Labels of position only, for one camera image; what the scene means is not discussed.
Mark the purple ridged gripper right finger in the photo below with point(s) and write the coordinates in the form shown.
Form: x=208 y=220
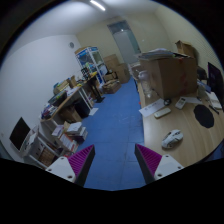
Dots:
x=153 y=165

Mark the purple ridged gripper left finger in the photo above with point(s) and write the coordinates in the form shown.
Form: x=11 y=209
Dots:
x=74 y=168

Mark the white computer mouse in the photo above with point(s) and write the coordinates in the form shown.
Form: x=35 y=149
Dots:
x=172 y=138

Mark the black computer monitor left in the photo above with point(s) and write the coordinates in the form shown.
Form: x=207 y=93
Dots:
x=19 y=133

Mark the round black mouse pad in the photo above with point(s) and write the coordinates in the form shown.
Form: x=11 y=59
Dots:
x=204 y=116

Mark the stack of books on floor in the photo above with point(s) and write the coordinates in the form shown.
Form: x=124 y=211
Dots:
x=70 y=135

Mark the white shelf unit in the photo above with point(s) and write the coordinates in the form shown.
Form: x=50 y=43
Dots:
x=37 y=150

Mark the white remote control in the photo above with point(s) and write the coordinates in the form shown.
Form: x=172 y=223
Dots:
x=162 y=113

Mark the white paper sheet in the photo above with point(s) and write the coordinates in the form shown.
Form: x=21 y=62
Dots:
x=152 y=108

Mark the wooden desk left side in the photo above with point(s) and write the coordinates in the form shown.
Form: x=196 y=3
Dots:
x=57 y=102

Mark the white calculator remote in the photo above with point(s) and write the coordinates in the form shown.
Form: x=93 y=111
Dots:
x=180 y=103

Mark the large cardboard box on table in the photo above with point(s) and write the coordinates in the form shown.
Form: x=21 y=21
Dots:
x=172 y=77

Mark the stacked cardboard boxes by door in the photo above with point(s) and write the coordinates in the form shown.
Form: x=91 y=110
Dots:
x=120 y=69

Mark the black monitor right edge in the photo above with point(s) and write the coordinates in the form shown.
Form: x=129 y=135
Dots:
x=215 y=80

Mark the glass display cabinet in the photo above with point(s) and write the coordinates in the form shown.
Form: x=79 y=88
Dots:
x=90 y=58

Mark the stack of papers on box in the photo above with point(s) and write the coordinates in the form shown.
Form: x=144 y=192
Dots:
x=157 y=54

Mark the grey door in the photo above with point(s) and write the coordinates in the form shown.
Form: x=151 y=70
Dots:
x=125 y=41

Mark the ceiling light strip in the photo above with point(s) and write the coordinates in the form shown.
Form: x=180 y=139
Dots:
x=94 y=2

